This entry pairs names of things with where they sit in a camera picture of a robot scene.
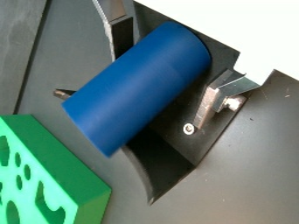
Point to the black curved cradle fixture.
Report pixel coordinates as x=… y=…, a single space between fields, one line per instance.
x=169 y=147

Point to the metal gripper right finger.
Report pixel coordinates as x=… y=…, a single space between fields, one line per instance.
x=224 y=94

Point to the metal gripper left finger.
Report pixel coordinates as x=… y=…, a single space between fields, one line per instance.
x=118 y=26

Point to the blue oval cylinder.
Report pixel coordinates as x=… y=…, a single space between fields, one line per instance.
x=122 y=99

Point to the green shape sorter block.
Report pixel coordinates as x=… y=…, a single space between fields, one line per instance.
x=47 y=187

